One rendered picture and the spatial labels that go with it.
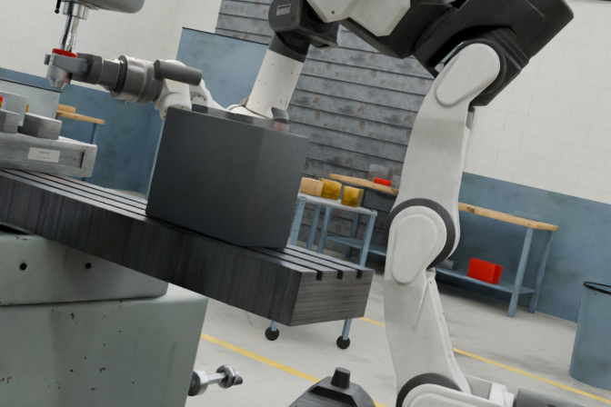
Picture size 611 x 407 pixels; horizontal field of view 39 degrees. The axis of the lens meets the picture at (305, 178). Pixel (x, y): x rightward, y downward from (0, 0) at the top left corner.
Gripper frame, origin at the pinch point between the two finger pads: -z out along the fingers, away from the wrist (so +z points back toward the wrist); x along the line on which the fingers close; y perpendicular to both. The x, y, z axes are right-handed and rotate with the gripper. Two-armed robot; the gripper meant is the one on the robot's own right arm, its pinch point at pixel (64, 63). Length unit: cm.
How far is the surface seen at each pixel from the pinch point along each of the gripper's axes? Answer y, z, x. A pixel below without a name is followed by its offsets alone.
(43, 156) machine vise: 19.1, 2.5, -8.9
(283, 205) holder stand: 15, 24, 49
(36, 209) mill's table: 26.2, -4.6, 17.2
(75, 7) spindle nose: -10.6, -0.8, 2.2
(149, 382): 61, 31, 3
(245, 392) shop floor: 118, 156, -152
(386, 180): 23, 513, -530
